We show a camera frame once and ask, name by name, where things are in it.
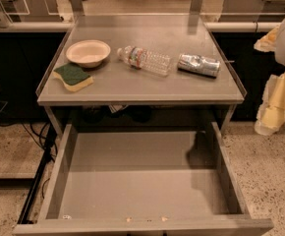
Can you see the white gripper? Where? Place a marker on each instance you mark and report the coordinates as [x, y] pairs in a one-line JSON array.
[[270, 116]]

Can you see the clear plastic water bottle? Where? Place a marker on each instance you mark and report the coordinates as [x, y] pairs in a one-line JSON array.
[[146, 60]]

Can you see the grey open top drawer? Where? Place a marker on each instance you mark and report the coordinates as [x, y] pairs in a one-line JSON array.
[[151, 183]]

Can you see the silver crushed can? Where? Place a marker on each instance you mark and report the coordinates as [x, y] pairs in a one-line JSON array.
[[199, 65]]

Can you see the grey metal cabinet table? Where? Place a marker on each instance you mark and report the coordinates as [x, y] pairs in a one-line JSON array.
[[116, 83]]

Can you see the white paper bowl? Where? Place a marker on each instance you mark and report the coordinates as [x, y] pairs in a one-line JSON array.
[[88, 53]]

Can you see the green yellow sponge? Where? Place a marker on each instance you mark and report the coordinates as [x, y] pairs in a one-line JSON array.
[[73, 77]]

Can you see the white horizontal rail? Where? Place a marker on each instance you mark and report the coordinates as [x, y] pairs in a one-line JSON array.
[[38, 27]]

